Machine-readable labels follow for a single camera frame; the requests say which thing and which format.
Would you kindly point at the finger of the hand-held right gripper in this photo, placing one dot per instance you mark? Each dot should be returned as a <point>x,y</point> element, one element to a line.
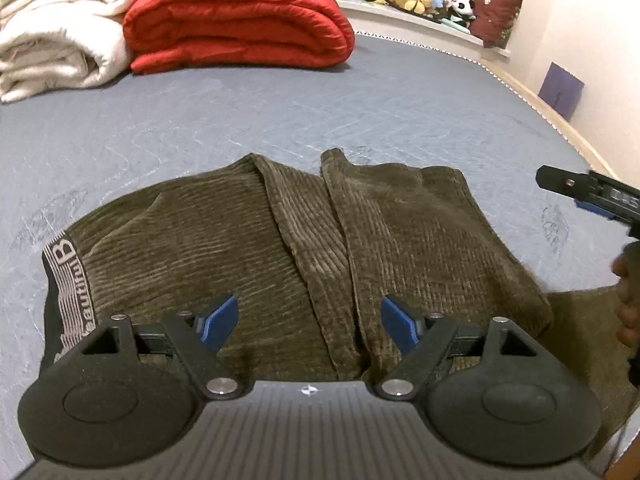
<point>565,180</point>

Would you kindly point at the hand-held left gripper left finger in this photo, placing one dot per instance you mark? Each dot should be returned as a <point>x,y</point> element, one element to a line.
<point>221,321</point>

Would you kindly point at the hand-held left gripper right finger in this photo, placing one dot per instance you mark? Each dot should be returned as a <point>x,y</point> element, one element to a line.
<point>397,322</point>

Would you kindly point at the person's right hand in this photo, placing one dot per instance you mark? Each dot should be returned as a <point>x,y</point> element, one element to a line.
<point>627,305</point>

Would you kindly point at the purple paper sheet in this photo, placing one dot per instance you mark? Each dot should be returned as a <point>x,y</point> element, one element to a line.
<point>561,91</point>

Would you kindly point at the dark red pillow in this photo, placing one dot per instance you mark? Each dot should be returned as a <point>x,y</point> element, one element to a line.
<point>495,10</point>

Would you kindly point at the panda plush toy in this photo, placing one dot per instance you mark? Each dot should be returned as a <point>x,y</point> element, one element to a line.
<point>463,10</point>

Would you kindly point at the red folded quilt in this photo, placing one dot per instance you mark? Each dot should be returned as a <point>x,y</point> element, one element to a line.
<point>235,15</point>

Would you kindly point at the white folded blanket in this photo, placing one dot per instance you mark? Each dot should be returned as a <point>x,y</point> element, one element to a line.
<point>55,20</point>

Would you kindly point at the wooden bed frame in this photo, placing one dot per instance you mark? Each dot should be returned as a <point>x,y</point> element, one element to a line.
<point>545,105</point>

